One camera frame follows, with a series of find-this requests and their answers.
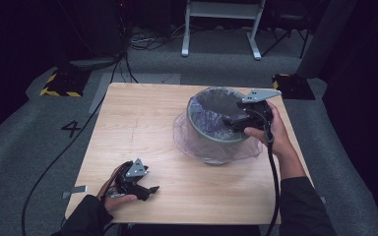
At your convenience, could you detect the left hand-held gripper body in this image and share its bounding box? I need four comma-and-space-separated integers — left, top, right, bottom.
114, 157, 149, 195

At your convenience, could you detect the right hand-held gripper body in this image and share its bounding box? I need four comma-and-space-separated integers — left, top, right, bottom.
237, 88, 283, 131

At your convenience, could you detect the green plastic trash bin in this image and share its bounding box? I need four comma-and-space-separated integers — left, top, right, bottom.
186, 87, 260, 165

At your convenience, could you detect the purple plastic trash bag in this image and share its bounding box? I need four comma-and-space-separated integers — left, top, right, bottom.
171, 87, 264, 166

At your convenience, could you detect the person's left hand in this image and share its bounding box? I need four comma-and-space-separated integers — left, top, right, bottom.
97, 163, 138, 214

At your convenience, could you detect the person's right hand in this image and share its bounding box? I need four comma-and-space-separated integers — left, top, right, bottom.
244, 101, 293, 158

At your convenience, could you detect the black yellow striped base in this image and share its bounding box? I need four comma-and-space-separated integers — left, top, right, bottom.
38, 68, 92, 98
272, 72, 316, 101

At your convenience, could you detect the grey tape strip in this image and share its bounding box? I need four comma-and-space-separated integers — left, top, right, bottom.
61, 185, 88, 200

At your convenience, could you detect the black tripod stand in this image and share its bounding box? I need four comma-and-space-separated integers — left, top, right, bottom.
261, 6, 313, 60

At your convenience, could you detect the grey slanted pillar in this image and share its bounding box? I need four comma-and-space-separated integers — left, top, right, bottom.
295, 0, 358, 80

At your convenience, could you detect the white metal stand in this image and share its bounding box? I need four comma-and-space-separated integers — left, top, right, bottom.
180, 0, 267, 61

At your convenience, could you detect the dark equipment stand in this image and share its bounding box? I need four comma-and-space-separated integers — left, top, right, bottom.
55, 0, 133, 72

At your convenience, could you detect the left hand-held gripper cable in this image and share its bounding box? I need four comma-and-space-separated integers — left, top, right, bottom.
99, 160, 134, 236

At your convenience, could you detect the hand-held gripper cable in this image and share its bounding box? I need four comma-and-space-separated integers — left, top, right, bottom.
263, 122, 282, 236
99, 160, 134, 236

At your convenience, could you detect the right hand-held gripper cable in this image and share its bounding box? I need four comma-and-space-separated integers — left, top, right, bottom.
263, 122, 282, 236

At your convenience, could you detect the long black floor cable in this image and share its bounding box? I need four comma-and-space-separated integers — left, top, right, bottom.
21, 52, 129, 236

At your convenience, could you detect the tangle of floor cables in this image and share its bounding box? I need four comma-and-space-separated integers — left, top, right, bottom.
128, 24, 185, 51

